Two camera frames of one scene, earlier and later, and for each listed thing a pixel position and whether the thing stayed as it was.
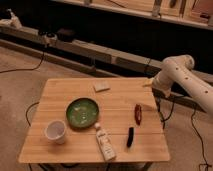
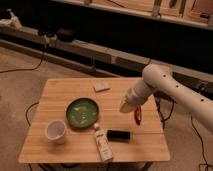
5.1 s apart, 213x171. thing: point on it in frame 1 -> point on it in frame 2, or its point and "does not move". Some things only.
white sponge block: [100, 86] does not move
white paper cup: [55, 131] does not move
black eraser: [130, 137] -> [118, 136]
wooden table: [95, 120] does not move
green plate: [82, 112] does not move
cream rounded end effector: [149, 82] -> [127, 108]
